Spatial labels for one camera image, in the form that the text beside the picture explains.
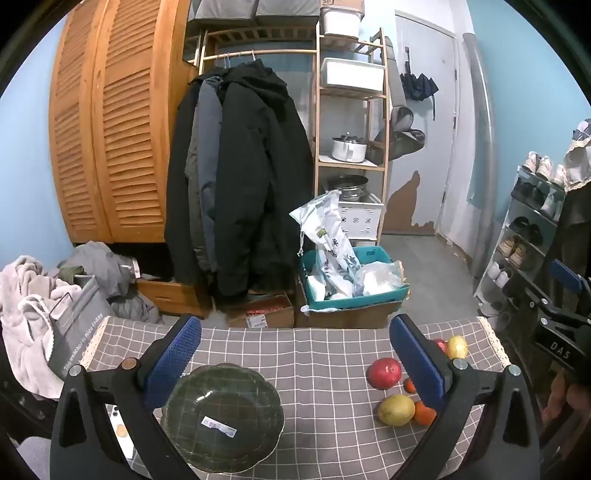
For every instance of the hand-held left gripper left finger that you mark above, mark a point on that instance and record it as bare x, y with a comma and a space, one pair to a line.
178, 355

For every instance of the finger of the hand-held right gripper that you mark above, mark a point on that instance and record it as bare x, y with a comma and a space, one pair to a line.
567, 277

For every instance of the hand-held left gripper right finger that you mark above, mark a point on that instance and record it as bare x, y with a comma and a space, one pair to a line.
418, 360

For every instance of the small red apple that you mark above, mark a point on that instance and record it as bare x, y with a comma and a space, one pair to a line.
441, 345

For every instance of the orange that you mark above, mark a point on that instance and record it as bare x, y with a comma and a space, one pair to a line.
408, 386
424, 414

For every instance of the large red apple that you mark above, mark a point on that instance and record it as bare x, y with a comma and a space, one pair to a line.
384, 373

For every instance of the large yellow pear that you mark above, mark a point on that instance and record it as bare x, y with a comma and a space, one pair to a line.
396, 409

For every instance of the green glass bowl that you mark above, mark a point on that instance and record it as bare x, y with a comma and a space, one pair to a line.
221, 397

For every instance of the person's right hand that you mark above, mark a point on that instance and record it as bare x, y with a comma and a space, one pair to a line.
579, 399

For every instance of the shoe rack with shoes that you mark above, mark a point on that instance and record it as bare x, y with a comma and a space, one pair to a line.
517, 251

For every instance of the dark hanging cloth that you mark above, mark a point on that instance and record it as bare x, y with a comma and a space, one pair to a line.
575, 221

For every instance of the wooden drawer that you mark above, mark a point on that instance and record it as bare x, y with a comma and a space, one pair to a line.
171, 293

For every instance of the large brown cardboard box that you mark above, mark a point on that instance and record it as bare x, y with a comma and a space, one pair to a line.
351, 316

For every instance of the teal plastic basket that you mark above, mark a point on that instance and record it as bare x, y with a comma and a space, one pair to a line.
360, 297

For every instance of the clear plastic bag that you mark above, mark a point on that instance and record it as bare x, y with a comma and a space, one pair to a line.
378, 277

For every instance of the small cardboard box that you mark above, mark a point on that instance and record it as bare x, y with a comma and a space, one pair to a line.
261, 314

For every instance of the grey checked tablecloth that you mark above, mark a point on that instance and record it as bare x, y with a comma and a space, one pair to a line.
318, 364

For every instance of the grey tote bag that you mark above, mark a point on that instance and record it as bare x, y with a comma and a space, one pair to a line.
81, 318

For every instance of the white lace cloth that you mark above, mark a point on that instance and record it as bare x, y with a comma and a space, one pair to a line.
579, 161

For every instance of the grey clothes pile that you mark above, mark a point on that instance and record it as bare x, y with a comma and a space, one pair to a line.
99, 267

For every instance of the white perforated basket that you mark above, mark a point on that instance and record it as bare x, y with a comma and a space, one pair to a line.
362, 217

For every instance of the white fleece blanket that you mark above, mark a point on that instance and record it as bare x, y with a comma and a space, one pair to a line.
27, 314

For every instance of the silver pipe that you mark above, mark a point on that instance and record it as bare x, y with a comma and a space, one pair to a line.
482, 138

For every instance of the printed white rice bag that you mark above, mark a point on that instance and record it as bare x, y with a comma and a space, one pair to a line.
323, 221

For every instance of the pale blue door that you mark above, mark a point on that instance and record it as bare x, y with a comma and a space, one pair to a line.
425, 184

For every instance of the steel pot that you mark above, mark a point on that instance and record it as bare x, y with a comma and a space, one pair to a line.
348, 187

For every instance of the black hooded coat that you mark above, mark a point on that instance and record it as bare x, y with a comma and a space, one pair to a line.
263, 184

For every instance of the grey jacket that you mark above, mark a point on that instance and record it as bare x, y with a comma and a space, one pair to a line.
205, 161

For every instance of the white pot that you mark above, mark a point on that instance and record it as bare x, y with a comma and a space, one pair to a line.
348, 148

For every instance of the wooden louvered wardrobe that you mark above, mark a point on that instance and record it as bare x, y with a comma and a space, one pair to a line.
120, 120

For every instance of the dark blue umbrella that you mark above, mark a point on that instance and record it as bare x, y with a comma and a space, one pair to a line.
418, 85

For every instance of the wooden shelf rack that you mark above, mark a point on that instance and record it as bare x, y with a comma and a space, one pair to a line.
317, 138

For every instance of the white plastic storage box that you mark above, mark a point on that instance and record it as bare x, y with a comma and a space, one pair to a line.
353, 74
340, 21

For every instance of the grey fabric storage box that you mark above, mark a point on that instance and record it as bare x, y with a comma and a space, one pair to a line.
221, 11
287, 13

